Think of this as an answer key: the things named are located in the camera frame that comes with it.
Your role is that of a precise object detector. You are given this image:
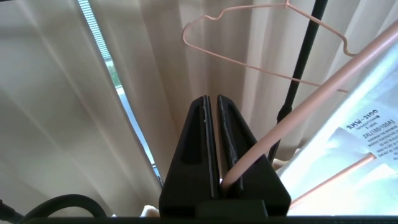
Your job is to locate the white garment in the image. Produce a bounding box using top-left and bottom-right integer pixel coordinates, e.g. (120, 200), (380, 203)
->
(276, 40), (398, 216)

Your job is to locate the black clothes rack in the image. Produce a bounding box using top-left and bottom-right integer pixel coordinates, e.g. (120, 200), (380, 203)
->
(267, 0), (330, 164)

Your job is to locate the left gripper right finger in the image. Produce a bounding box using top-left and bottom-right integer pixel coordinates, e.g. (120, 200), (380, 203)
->
(216, 94), (292, 217)

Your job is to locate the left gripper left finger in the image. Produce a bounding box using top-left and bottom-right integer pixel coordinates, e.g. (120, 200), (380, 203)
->
(159, 95), (222, 218)

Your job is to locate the pink clothes hanger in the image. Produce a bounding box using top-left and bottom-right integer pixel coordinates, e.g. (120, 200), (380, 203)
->
(220, 18), (398, 209)
(182, 0), (358, 94)

